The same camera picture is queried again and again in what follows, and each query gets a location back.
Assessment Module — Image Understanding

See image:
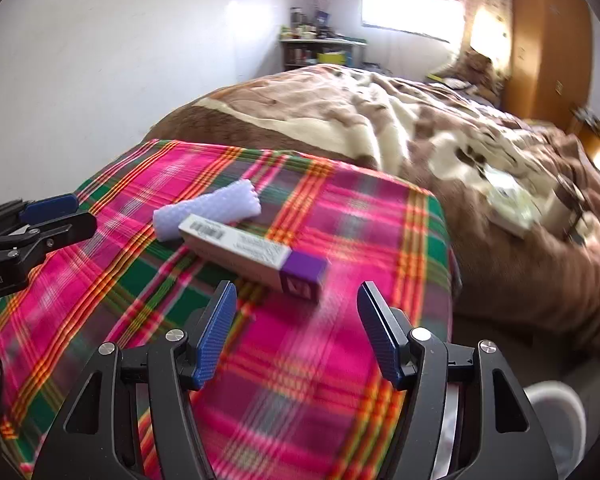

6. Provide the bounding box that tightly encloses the row of shelf bottles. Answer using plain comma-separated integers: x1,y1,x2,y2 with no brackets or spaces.
280,7,341,41

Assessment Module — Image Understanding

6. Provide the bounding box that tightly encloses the pink plaid cloth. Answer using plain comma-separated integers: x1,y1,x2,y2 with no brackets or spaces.
0,139,453,480

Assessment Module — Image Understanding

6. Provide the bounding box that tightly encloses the small wall shelf unit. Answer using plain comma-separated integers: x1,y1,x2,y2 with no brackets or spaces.
280,37,368,71

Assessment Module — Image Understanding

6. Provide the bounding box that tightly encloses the brown teddy bear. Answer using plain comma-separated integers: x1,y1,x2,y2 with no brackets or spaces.
452,50,506,106

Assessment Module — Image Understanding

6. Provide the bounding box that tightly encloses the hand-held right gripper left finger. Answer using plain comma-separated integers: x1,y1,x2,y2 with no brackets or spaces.
35,280,238,480

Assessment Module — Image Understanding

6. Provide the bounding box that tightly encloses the bright window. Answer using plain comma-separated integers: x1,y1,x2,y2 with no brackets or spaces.
362,0,466,43

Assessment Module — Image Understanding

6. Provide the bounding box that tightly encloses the flat white box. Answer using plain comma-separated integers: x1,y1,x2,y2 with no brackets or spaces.
482,165,543,238

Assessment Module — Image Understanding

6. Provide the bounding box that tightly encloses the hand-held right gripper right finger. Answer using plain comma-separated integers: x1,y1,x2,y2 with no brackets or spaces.
356,281,556,480

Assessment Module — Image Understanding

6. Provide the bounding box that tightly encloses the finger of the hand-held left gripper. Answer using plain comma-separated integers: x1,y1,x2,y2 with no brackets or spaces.
0,193,79,241
0,211,98,275

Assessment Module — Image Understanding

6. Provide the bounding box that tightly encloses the orange wooden wardrobe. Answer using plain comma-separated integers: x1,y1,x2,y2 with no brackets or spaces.
502,0,593,121

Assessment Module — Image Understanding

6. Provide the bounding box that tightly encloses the white foam net sleeve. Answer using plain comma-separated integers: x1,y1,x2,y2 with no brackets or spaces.
152,178,261,243

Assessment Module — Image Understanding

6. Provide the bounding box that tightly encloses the steel mug with handle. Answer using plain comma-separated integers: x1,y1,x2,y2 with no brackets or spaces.
542,172,593,246

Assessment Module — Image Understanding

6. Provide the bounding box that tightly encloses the brown cream patterned blanket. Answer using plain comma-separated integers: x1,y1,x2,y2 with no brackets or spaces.
147,62,600,356

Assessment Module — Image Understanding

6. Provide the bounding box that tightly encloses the long white purple box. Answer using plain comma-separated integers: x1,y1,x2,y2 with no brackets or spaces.
178,213,329,305

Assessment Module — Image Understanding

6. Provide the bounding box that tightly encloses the white round trash bin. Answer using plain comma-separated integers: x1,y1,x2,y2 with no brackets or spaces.
432,380,588,480

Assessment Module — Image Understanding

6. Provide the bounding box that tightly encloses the floral curtain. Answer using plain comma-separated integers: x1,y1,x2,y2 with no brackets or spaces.
460,0,513,68

